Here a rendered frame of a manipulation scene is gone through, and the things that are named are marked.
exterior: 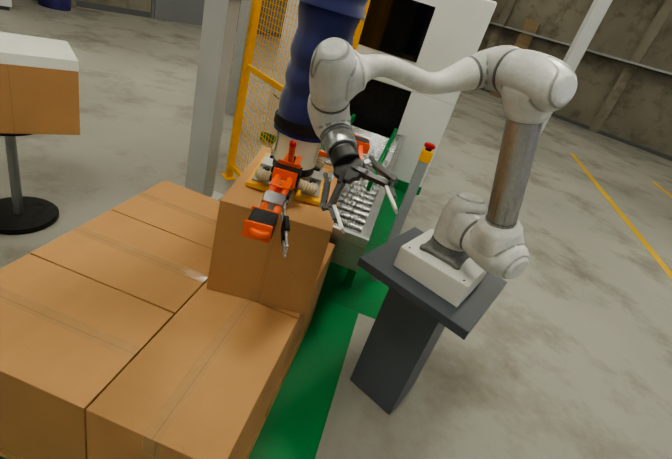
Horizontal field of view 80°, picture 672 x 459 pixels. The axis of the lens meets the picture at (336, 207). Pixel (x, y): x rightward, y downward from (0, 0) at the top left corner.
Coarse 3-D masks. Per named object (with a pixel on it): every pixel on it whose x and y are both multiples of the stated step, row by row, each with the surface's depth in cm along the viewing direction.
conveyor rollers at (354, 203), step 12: (360, 132) 400; (372, 132) 408; (372, 144) 375; (384, 144) 383; (396, 144) 397; (372, 168) 318; (360, 180) 294; (348, 192) 271; (360, 192) 270; (372, 192) 277; (348, 204) 254; (360, 204) 254; (348, 216) 238; (360, 216) 246; (348, 228) 223; (360, 228) 229
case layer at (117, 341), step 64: (192, 192) 213; (64, 256) 149; (128, 256) 158; (192, 256) 168; (0, 320) 119; (64, 320) 125; (128, 320) 132; (192, 320) 139; (256, 320) 147; (0, 384) 110; (64, 384) 108; (128, 384) 113; (192, 384) 118; (256, 384) 124; (64, 448) 115; (128, 448) 107; (192, 448) 103
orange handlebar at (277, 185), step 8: (320, 152) 162; (360, 152) 173; (296, 160) 146; (280, 176) 132; (272, 184) 123; (280, 184) 124; (288, 184) 126; (280, 192) 126; (280, 208) 113; (256, 232) 100; (264, 232) 100
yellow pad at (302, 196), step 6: (318, 168) 169; (324, 168) 179; (306, 180) 161; (312, 180) 157; (318, 186) 159; (300, 192) 152; (318, 192) 155; (300, 198) 149; (306, 198) 149; (312, 198) 150; (318, 198) 151; (318, 204) 150
